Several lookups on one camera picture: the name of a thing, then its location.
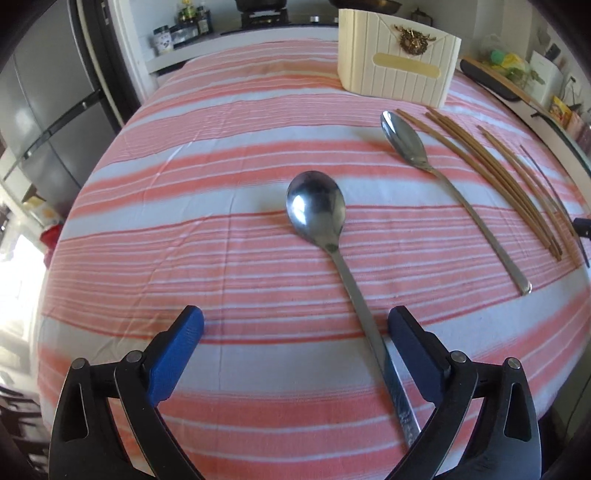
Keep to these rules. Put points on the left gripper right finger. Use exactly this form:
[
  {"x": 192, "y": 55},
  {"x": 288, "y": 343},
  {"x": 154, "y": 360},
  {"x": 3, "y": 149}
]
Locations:
[{"x": 505, "y": 442}]

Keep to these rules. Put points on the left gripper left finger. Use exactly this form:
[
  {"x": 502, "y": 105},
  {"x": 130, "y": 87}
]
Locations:
[{"x": 85, "y": 442}]

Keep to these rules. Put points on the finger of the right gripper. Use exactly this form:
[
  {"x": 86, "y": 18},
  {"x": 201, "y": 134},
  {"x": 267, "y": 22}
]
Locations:
[{"x": 582, "y": 227}]

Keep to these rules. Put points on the wooden chopstick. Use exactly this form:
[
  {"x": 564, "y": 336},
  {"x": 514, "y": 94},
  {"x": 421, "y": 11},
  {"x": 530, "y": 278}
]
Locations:
[
  {"x": 544, "y": 199},
  {"x": 500, "y": 173},
  {"x": 489, "y": 152},
  {"x": 559, "y": 204},
  {"x": 446, "y": 139}
]

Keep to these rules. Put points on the ribbed handle steel spoon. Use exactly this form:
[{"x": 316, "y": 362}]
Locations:
[{"x": 406, "y": 141}]

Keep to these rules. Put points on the smooth handle steel spoon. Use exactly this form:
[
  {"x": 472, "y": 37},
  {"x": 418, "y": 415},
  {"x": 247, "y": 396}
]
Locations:
[{"x": 317, "y": 210}]

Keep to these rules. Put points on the wooden cutting board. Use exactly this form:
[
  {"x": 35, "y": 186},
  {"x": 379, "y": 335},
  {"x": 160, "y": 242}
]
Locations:
[{"x": 516, "y": 99}]

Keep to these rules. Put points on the white knife block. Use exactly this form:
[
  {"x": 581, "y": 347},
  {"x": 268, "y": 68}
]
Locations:
[{"x": 551, "y": 76}]

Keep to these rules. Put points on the bag of sponges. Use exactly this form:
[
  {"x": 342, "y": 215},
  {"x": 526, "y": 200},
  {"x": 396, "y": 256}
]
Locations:
[{"x": 494, "y": 53}]

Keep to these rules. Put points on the cream utensil holder box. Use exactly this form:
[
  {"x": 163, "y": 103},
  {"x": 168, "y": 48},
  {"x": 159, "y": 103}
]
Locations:
[{"x": 390, "y": 57}]

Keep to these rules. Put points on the dark glass kettle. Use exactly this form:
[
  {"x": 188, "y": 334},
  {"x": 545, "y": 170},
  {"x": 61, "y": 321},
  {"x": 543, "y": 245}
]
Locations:
[{"x": 419, "y": 16}]

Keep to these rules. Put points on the dark wok with lid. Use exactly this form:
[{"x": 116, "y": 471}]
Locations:
[{"x": 387, "y": 7}]

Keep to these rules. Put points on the pink striped tablecloth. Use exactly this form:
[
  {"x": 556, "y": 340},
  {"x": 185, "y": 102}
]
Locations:
[{"x": 188, "y": 207}]

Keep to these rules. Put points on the grey double door refrigerator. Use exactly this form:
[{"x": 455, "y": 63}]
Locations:
[{"x": 55, "y": 116}]

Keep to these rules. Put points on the black gas stove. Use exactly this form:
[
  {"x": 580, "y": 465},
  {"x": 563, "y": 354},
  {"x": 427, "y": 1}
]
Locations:
[{"x": 280, "y": 19}]

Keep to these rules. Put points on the black pot red lid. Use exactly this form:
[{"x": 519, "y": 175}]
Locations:
[{"x": 256, "y": 6}]

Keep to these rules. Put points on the sauce bottles group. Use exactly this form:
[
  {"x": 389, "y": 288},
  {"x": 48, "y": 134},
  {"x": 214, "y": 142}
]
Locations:
[{"x": 198, "y": 16}]

